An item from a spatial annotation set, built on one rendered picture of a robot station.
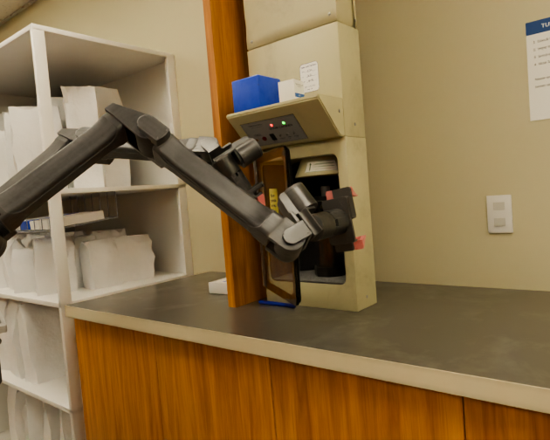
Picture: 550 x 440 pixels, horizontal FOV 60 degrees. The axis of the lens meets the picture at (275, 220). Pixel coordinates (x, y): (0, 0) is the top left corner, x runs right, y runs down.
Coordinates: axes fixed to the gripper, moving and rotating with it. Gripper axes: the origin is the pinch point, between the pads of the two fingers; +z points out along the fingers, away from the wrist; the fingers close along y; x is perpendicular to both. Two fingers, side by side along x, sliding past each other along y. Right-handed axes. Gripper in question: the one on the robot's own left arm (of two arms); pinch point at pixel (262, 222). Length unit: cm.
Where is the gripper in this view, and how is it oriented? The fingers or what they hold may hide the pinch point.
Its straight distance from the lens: 125.2
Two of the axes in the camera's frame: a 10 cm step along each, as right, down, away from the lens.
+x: 3.2, -0.4, -9.5
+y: -7.8, 5.6, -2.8
